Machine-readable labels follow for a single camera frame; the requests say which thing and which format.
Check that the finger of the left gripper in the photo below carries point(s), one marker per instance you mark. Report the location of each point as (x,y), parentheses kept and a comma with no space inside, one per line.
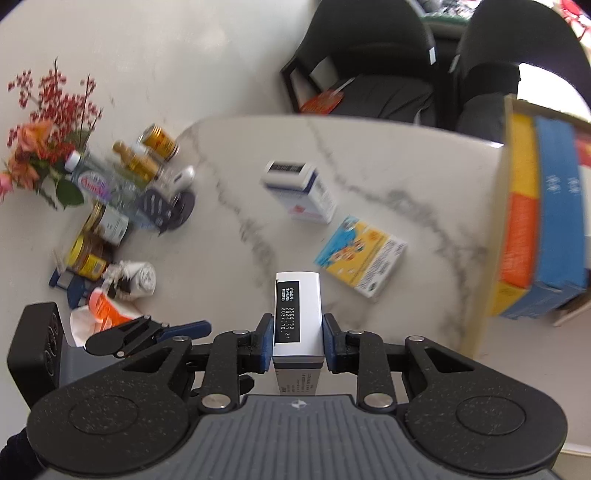
(194,331)
(126,339)

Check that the yellow lid jar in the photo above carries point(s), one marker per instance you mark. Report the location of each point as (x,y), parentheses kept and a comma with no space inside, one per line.
(89,256)

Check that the yellow orange box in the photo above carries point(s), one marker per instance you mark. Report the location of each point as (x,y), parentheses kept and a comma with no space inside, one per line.
(520,248)

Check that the red white box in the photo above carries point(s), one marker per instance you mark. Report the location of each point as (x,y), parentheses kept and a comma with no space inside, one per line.
(583,147)

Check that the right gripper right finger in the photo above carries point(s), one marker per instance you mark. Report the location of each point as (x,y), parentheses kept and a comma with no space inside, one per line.
(363,354)

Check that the red orange flower bouquet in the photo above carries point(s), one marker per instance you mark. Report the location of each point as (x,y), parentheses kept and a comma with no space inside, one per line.
(59,123)

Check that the white strawberry medicine box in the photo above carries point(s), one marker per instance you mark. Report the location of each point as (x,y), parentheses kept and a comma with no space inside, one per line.
(299,188)

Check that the white small device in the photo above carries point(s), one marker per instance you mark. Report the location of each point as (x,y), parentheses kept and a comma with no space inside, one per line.
(173,182)

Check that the rolled white cloth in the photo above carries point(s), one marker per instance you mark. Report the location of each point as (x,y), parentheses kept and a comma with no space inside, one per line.
(129,280)

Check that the white navy medicine box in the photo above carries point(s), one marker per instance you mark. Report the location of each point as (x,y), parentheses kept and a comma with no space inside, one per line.
(298,349)

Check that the black chair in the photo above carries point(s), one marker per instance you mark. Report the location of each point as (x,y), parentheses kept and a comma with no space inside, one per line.
(500,36)
(378,57)

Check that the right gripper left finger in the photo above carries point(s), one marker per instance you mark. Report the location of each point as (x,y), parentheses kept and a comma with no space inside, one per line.
(230,362)

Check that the clear water bottle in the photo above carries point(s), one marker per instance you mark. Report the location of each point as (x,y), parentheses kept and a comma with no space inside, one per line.
(101,180)

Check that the orange white tissue pack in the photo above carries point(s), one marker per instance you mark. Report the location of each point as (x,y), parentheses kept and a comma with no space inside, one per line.
(99,314)

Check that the colourful cartoon box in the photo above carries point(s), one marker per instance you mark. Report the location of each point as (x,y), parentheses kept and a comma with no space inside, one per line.
(362,256)

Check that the black perforated stand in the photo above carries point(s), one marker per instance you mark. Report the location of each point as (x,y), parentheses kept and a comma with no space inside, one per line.
(165,214)

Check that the amber gold bottle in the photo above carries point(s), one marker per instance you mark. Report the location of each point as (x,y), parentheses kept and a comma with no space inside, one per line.
(138,162)

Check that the black chair left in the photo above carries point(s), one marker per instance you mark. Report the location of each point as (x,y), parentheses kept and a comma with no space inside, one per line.
(378,57)

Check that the gold can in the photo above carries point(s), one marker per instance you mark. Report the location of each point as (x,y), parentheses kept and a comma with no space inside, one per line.
(155,138)

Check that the blue flat box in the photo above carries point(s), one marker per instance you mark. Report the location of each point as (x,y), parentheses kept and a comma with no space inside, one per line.
(560,273)

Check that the white labelled jar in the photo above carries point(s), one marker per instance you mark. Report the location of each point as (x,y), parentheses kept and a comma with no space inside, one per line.
(107,223)

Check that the black chair right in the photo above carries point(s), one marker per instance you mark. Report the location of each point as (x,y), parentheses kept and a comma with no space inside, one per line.
(500,36)

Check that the tan cardboard storage box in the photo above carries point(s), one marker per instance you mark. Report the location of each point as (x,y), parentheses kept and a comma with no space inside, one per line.
(477,324)

